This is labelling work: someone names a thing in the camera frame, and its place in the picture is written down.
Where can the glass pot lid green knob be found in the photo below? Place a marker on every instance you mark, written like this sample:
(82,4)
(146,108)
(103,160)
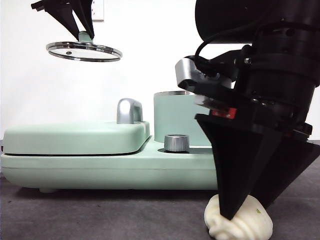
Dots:
(83,37)

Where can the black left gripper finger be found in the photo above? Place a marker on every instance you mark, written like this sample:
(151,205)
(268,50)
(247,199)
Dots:
(83,12)
(60,12)

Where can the mint green grill cover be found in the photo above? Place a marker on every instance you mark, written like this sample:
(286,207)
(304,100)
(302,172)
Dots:
(75,137)

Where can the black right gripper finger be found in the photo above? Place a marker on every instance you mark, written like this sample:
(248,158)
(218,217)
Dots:
(287,170)
(235,162)

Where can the twisted white steamed bun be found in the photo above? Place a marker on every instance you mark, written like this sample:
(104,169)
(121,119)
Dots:
(250,225)

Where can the white wall socket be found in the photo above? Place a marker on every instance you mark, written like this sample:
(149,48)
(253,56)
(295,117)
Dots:
(98,10)

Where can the silver control knob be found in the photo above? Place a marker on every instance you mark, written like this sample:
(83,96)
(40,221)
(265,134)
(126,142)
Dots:
(176,143)

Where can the mint green breakfast maker base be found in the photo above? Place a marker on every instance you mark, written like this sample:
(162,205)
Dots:
(125,172)

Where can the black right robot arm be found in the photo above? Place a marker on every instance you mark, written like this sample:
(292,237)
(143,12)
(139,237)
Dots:
(275,15)

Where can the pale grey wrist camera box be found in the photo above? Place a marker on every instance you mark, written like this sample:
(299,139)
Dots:
(183,68)

